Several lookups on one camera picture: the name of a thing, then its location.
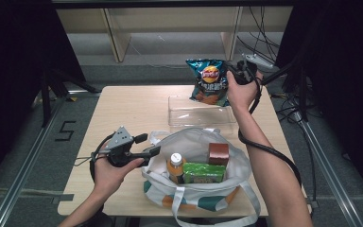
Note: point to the black metal stand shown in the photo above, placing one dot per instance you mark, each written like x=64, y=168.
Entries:
x=302, y=94
x=45, y=101

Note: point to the light wooden desk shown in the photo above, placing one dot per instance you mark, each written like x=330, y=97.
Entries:
x=170, y=19

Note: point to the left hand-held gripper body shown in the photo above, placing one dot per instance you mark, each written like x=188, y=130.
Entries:
x=119, y=140

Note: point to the black curtain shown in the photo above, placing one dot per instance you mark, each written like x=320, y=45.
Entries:
x=343, y=47
x=12, y=63

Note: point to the aluminium floor rail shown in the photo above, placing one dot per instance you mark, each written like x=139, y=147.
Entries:
x=22, y=176
x=327, y=176

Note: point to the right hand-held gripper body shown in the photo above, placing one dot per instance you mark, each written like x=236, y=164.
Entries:
x=245, y=72

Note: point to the blue chip bag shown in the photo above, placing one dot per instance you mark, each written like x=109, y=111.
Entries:
x=209, y=85

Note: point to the clear plastic bin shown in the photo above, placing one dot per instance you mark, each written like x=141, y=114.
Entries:
x=201, y=118

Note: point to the white tote bag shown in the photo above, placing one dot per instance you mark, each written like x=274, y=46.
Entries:
x=198, y=195

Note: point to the green snack packet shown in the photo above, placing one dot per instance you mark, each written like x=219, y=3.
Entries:
x=203, y=172

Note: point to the brown cookie box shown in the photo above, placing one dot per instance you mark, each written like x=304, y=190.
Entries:
x=219, y=153

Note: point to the person's right hand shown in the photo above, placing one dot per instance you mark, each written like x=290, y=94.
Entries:
x=244, y=94

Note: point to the orange drink bottle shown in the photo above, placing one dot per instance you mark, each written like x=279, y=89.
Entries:
x=176, y=165

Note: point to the person's left hand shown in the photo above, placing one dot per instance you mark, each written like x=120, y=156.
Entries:
x=108, y=179

